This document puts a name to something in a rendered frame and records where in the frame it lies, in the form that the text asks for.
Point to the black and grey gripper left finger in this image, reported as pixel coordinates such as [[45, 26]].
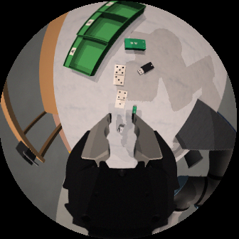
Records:
[[92, 148]]

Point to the green rack of bins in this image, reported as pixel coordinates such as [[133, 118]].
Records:
[[98, 34]]

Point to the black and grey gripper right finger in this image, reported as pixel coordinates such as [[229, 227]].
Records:
[[151, 148]]

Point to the white domino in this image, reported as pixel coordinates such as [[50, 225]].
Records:
[[119, 75], [121, 98]]

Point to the black usb stick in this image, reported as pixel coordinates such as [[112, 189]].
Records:
[[145, 68]]

